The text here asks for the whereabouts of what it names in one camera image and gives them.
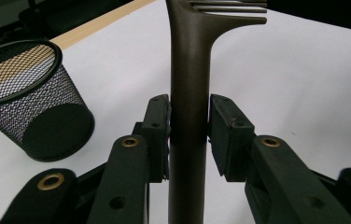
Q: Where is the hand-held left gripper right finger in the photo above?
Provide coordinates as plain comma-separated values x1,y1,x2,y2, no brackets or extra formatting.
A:
207,93,256,183

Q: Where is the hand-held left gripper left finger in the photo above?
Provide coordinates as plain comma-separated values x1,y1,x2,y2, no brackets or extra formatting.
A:
132,93,172,184

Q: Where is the black mesh cup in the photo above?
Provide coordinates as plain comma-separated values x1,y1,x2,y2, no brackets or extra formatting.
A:
0,39,96,162

